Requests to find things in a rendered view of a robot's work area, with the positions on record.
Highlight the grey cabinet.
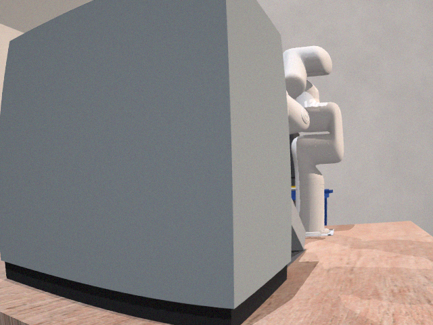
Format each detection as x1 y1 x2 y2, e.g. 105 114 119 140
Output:
0 0 306 325

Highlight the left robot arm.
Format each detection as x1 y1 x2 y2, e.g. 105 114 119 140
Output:
283 46 344 236

